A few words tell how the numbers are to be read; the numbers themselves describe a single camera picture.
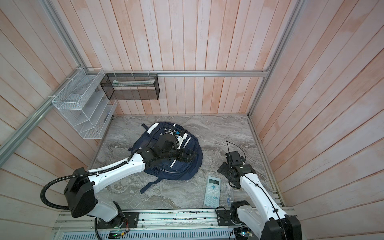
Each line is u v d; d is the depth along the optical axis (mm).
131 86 1032
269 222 403
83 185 464
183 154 673
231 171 592
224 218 734
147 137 977
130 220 732
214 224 730
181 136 692
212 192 816
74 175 443
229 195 801
